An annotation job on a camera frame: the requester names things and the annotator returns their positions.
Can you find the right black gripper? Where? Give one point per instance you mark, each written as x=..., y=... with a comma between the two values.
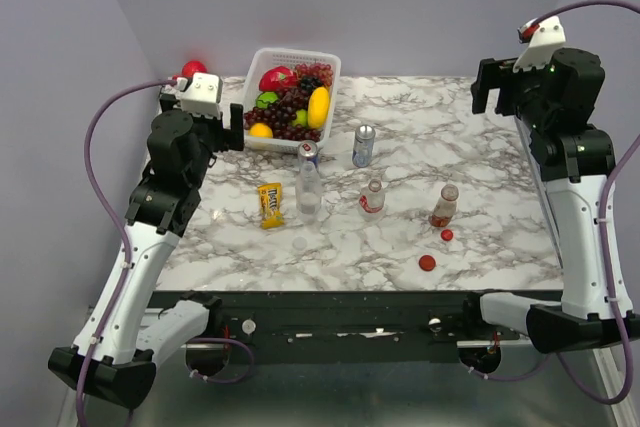
x=480, y=85

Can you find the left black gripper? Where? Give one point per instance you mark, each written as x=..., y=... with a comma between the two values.
x=236, y=127

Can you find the clear water bottle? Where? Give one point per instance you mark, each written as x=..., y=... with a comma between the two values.
x=308, y=192

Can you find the brown juice bottle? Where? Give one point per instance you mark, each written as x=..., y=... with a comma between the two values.
x=445, y=207

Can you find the clear bottle cap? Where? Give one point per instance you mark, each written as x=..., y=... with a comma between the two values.
x=300, y=243

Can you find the small red bottle cap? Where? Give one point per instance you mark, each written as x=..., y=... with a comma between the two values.
x=447, y=235

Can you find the red label clear bottle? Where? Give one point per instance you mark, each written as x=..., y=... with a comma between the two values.
x=371, y=201

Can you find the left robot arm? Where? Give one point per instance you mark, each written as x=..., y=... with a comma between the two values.
x=113, y=357

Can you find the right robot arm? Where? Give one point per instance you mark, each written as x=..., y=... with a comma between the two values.
x=577, y=165

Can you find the large red bottle cap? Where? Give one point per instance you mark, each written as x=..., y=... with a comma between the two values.
x=427, y=263

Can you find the green apple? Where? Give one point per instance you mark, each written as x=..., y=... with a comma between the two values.
x=266, y=99

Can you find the orange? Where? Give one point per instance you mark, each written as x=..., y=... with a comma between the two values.
x=260, y=130

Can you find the dark purple grapes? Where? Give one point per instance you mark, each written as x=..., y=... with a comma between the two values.
x=280, y=114

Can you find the red dragon fruit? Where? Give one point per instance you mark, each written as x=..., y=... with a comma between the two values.
x=277, y=79

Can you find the white plastic fruit basket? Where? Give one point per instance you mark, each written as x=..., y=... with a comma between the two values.
x=269, y=57

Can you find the red apple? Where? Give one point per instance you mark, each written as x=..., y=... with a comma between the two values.
x=192, y=67

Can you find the green lime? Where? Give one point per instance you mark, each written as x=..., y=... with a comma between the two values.
x=300, y=119

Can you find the red bull can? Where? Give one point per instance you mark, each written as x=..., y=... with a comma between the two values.
x=308, y=151

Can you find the yellow mango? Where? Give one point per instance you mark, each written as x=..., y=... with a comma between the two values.
x=318, y=108

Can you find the yellow candy packet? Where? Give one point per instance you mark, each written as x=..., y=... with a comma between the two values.
x=270, y=203

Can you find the red grape bunch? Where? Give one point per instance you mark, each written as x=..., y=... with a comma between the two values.
x=321, y=72

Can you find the silver blue drink can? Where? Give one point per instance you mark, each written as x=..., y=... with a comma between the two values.
x=364, y=138

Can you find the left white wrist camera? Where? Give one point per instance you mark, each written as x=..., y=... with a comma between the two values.
x=200, y=95

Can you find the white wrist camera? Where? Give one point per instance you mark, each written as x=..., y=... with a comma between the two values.
x=542, y=39
x=200, y=95

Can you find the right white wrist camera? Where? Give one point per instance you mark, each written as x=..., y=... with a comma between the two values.
x=542, y=39

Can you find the black mounting base frame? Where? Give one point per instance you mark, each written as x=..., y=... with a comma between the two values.
x=326, y=327

